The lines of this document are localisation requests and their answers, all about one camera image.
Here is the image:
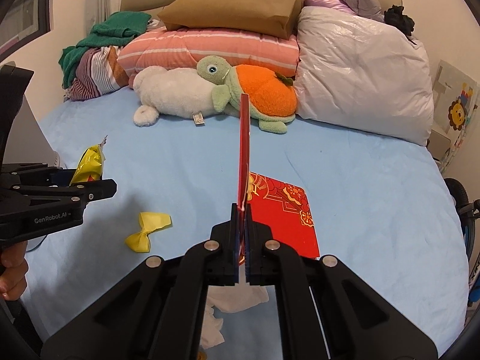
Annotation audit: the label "yellow wrapper piece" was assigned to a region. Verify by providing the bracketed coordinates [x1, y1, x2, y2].
[124, 212, 172, 253]

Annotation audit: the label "light blue bed sheet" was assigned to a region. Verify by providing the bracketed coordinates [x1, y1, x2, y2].
[22, 88, 469, 352]

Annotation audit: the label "purple puffy jacket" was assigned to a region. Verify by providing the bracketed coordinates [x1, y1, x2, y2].
[304, 0, 354, 15]

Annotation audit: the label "person's left hand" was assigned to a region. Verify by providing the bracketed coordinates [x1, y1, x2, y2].
[0, 241, 29, 301]

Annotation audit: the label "white plush rabbit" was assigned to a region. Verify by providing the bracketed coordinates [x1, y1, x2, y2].
[133, 66, 218, 127]

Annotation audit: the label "pink striped folded quilt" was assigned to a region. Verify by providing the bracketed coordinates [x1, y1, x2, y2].
[117, 27, 299, 80]

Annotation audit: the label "grey plastic trash bin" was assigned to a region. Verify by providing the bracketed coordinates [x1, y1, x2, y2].
[3, 97, 64, 167]

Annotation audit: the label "green orange plush turtle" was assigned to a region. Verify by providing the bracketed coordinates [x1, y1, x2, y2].
[197, 55, 298, 134]

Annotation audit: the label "white blue bicycle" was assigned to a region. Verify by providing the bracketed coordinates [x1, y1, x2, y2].
[444, 178, 479, 306]

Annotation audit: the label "striped folded clothes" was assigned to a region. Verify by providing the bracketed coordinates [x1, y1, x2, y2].
[65, 46, 128, 101]

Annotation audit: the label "red gold envelope flat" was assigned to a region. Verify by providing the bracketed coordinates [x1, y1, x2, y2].
[247, 172, 320, 259]

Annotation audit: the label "white bedside table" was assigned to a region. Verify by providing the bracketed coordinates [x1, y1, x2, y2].
[427, 125, 451, 161]

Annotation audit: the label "brown paper bag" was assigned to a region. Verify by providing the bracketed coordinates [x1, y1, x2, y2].
[158, 0, 304, 39]

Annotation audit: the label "green knitted blanket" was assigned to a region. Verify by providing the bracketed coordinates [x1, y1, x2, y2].
[58, 10, 151, 89]

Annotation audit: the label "yellow snack wrapper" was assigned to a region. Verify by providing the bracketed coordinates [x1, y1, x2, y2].
[70, 136, 107, 185]

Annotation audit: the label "white crumpled tissue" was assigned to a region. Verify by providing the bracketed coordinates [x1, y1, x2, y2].
[200, 265, 269, 350]

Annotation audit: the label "large white plastic-wrapped pillow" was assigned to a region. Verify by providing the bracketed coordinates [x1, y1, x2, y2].
[294, 7, 434, 146]

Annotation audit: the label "black crumpled cloth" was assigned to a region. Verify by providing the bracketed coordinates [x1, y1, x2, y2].
[384, 5, 415, 38]

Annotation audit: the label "dark framed window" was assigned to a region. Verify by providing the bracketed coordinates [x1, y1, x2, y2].
[1, 0, 51, 61]

